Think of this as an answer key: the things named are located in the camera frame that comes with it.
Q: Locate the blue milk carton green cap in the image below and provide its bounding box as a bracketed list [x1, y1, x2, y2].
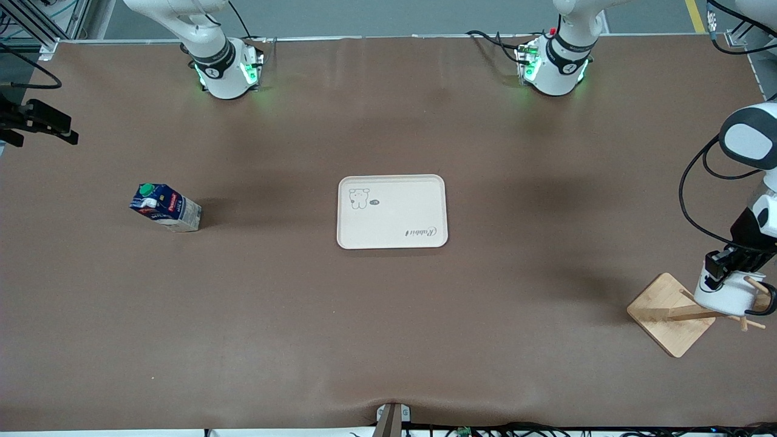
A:
[129, 182, 202, 233]

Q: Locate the cream rectangular tray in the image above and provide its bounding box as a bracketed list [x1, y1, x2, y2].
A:
[336, 174, 449, 250]

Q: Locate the brown table mat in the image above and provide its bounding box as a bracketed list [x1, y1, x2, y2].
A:
[0, 35, 777, 433]

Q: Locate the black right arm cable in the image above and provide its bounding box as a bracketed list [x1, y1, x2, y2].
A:
[0, 41, 63, 90]

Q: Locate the black base cable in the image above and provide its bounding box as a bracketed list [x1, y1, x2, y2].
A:
[227, 0, 271, 47]
[466, 30, 528, 65]

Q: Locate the wooden mug tree stand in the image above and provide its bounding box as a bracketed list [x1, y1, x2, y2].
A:
[626, 272, 777, 359]

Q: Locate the black left base cable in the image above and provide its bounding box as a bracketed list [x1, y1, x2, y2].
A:
[466, 30, 528, 65]

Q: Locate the black right base cable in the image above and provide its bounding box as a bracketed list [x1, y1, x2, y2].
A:
[227, 0, 271, 47]

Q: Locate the aluminium frame corner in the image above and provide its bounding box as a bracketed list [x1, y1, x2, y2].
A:
[725, 24, 767, 93]
[0, 0, 93, 63]

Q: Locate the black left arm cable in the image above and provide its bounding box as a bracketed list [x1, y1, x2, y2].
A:
[678, 134, 763, 250]

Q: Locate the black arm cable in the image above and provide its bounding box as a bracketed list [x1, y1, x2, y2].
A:
[678, 134, 763, 250]
[0, 41, 63, 90]

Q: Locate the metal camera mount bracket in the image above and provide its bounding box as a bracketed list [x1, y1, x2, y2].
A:
[375, 402, 412, 437]

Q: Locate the white smiley mug black handle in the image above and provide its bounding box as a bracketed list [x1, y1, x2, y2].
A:
[693, 261, 777, 317]

